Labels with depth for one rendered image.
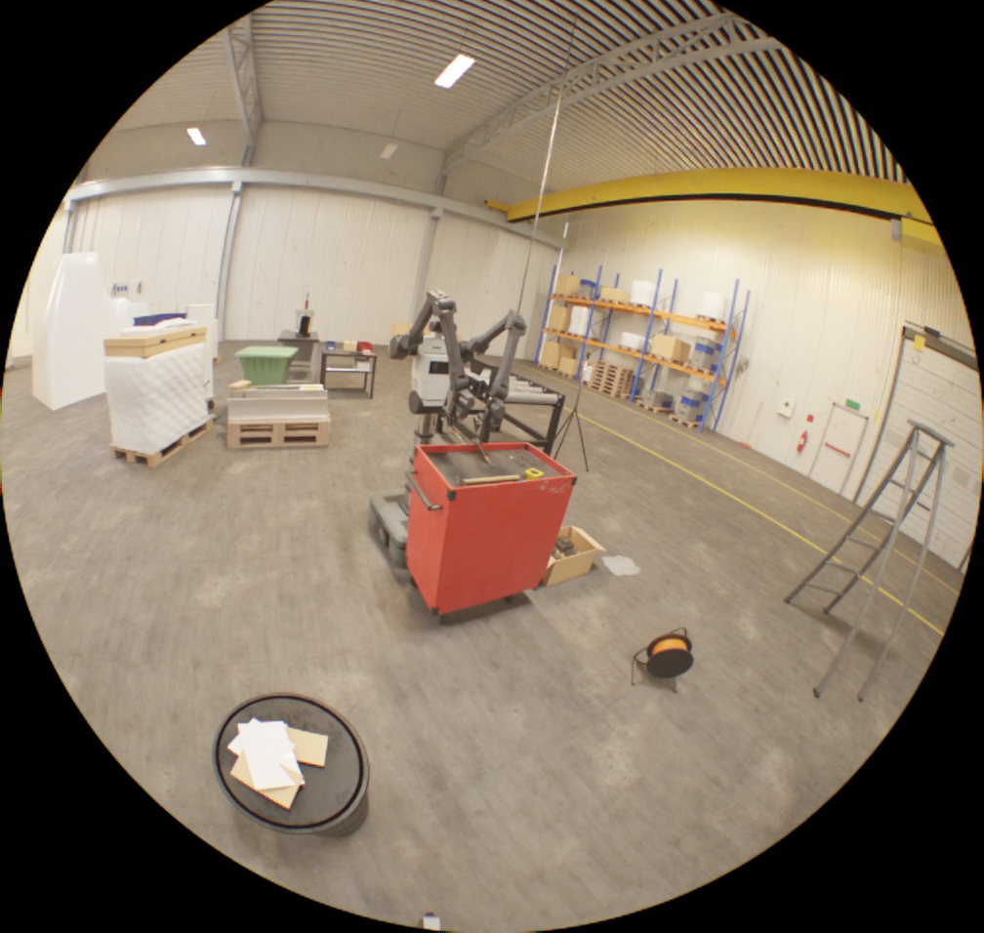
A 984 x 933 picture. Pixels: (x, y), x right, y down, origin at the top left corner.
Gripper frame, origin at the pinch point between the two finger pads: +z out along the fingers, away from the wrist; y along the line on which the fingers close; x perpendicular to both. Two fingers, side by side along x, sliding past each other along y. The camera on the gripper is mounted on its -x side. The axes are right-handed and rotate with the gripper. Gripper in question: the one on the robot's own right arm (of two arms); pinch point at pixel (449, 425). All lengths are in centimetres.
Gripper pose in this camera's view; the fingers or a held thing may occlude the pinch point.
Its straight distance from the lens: 181.9
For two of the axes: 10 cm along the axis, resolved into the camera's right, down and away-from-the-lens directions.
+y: 8.2, -0.4, 5.7
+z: -2.9, 8.2, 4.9
